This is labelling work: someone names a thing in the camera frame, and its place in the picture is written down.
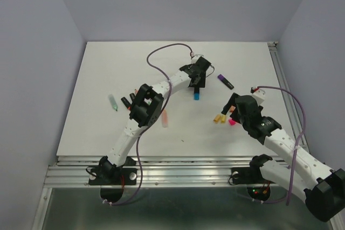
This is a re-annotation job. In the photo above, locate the salmon orange highlighter cap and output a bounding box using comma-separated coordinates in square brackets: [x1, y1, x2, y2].
[229, 106, 235, 113]

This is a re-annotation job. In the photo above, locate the yellow highlighter cap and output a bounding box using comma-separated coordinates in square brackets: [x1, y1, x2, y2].
[220, 115, 226, 123]

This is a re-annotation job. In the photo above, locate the peach highlighter cap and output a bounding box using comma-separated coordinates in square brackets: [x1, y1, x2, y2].
[213, 114, 221, 123]

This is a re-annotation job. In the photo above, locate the blue cap black highlighter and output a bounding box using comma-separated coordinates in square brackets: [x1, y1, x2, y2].
[194, 87, 200, 100]

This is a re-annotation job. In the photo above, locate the pink highlighter cap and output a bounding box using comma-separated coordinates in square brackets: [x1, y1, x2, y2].
[228, 119, 236, 126]

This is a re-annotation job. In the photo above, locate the purple cap black highlighter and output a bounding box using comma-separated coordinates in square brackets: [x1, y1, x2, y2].
[217, 74, 234, 90]

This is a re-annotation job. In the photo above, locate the peach clear highlighter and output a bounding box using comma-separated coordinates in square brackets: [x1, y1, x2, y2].
[161, 110, 168, 128]

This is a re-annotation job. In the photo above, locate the pink black highlighter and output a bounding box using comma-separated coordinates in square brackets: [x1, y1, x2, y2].
[129, 93, 135, 101]

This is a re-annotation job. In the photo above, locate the orange black highlighter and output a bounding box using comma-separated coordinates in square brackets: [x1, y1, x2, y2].
[121, 97, 132, 110]

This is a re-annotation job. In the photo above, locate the mint green clear highlighter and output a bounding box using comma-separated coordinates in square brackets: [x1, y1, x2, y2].
[108, 94, 118, 111]

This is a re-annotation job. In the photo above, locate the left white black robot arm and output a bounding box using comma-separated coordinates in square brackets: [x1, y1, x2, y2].
[99, 55, 211, 184]

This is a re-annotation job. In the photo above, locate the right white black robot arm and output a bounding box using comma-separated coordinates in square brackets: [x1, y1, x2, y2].
[223, 90, 344, 222]

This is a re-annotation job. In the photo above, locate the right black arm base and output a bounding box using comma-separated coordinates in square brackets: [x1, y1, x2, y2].
[228, 154, 273, 201]

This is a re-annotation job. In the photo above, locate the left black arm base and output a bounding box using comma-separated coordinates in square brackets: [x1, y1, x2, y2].
[86, 156, 138, 186]

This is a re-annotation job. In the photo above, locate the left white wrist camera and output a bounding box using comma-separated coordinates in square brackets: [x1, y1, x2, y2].
[191, 54, 203, 64]

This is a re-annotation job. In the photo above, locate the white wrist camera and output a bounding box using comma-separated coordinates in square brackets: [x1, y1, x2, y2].
[251, 88, 266, 105]
[191, 54, 203, 64]

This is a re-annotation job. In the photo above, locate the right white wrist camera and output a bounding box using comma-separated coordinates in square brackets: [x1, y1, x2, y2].
[251, 88, 266, 105]

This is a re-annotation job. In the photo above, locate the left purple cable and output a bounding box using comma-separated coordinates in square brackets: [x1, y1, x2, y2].
[101, 43, 195, 206]

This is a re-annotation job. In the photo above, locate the purple cable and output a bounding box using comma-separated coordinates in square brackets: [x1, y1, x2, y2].
[101, 43, 195, 206]
[252, 86, 308, 206]

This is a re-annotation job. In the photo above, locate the aluminium right side rail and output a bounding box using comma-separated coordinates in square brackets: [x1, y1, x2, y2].
[267, 41, 309, 147]

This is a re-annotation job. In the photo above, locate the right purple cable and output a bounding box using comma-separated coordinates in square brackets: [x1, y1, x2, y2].
[252, 86, 308, 206]

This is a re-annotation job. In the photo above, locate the aluminium front rail frame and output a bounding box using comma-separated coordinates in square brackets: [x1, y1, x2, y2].
[43, 156, 293, 188]

